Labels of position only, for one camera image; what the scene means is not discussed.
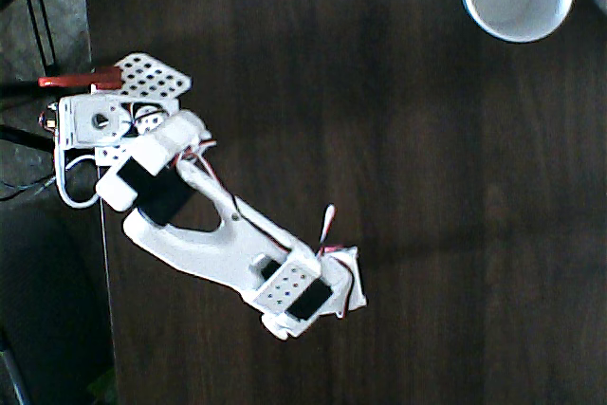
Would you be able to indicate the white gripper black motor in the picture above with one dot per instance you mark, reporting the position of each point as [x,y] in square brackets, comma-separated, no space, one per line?
[350,277]

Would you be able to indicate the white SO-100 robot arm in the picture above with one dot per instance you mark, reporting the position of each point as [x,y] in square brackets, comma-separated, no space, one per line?
[204,239]

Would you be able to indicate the red clamp under follower arm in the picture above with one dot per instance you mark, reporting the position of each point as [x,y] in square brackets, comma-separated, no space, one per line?
[80,79]

